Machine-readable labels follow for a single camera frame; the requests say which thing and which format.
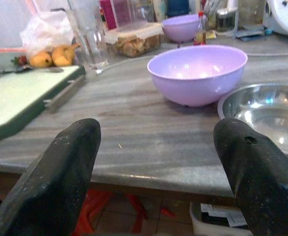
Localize clear drinking glass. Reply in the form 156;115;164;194
67;0;110;75

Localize small lilac plastic bowl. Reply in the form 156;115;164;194
161;14;207;43

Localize red strawberry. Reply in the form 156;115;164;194
11;55;28;66

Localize clear food container with lid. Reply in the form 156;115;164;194
105;22;165;58

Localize large lilac plastic bowl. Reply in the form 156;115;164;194
147;44;248;108

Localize knife with dark handle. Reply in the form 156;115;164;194
0;65;64;80

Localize metal tin can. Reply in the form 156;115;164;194
215;7;239;33

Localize white plastic bag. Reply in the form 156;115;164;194
20;11;75;58

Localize red plastic stool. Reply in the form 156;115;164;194
71;188;176;236

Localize small sauce bottle red cap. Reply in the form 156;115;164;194
194;11;207;46

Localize pink transparent box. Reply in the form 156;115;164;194
99;0;155;31

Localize white appliance with print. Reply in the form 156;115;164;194
265;0;288;38

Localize green cutting board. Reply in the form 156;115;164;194
0;64;86;142

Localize yellow mango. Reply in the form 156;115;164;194
29;51;53;68
51;43;81;67

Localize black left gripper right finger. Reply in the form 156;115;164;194
213;118;288;236

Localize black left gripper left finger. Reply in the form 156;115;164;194
0;118;102;236

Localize stainless steel bowl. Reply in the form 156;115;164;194
217;83;288;158

